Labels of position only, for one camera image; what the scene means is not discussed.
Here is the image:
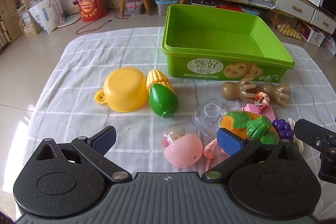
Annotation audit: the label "orange toy fruit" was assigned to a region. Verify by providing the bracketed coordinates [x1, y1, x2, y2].
[220, 111, 280, 146]

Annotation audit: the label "toy corn cob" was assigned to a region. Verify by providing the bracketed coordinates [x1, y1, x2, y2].
[146, 69, 179, 118]

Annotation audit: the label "beige bead ring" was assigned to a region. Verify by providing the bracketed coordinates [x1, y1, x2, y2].
[287, 117, 305, 153]

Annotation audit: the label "pink capsule ball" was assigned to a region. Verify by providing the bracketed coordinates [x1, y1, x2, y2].
[163, 123, 204, 168]

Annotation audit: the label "clear storage bin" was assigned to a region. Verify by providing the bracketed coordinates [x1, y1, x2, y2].
[126, 0, 143, 16]

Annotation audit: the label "blue and white carton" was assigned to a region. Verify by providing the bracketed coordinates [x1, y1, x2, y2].
[324, 34, 336, 56]

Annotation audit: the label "green toy vegetable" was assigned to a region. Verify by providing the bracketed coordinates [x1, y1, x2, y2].
[245, 116, 273, 139]

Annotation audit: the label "black floor cable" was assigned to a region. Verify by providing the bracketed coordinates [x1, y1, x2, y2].
[76, 20, 112, 35]

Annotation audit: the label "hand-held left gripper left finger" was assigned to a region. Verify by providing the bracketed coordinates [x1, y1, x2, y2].
[35, 126, 133, 184]

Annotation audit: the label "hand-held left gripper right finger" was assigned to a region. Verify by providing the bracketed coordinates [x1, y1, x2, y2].
[201, 127, 301, 183]

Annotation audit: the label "red printed bag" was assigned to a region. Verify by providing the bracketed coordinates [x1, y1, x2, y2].
[73, 0, 108, 23]

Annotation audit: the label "beige hand-shaped toy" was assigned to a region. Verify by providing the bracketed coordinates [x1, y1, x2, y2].
[259, 82, 291, 107]
[220, 77, 259, 103]

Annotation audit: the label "yellow toy pot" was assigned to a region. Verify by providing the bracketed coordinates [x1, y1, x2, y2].
[95, 67, 150, 112]

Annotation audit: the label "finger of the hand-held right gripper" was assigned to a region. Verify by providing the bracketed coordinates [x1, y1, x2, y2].
[293, 118, 336, 154]

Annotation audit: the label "small pink box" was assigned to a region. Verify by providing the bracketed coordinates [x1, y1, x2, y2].
[241, 103, 276, 120]

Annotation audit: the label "blue-lidded storage bin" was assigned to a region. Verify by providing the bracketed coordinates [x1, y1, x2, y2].
[154, 0, 179, 16]

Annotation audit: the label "green plastic box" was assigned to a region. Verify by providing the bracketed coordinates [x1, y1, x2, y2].
[161, 4, 294, 83]

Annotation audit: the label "red and white carton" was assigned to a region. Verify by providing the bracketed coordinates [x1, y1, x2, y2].
[295, 19, 326, 45]

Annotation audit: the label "long wooden console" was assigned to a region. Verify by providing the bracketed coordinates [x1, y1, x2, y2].
[215, 0, 336, 35]

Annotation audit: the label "small red-haired figurine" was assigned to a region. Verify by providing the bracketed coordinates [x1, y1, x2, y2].
[252, 91, 271, 113]

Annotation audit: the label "white plastic bag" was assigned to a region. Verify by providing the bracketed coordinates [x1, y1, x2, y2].
[28, 0, 66, 34]

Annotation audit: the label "clear contact lens case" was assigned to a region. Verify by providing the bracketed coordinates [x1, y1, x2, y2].
[192, 102, 231, 140]

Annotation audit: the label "pink plastic toy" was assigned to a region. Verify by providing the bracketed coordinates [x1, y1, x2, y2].
[203, 138, 229, 172]

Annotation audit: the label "purple toy grapes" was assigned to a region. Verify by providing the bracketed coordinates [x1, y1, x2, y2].
[272, 118, 293, 140]

